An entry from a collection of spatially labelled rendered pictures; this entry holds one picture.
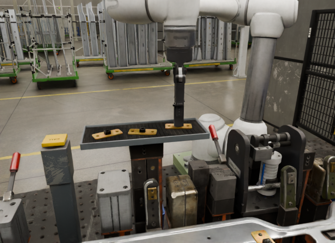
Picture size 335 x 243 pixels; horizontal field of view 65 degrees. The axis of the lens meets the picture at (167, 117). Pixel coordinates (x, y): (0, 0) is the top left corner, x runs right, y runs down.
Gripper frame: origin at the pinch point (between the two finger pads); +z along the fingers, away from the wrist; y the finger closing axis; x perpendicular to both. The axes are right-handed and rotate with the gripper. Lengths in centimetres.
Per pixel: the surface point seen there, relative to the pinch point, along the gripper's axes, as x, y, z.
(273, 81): 138, -260, 47
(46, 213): -55, -15, 50
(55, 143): -34.7, 11.2, 4.5
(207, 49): 132, -778, 54
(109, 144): -19.5, 12.3, 4.2
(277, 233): 22.4, 28.6, 20.2
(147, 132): -9.4, 5.0, 3.8
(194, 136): 4.2, 7.7, 4.2
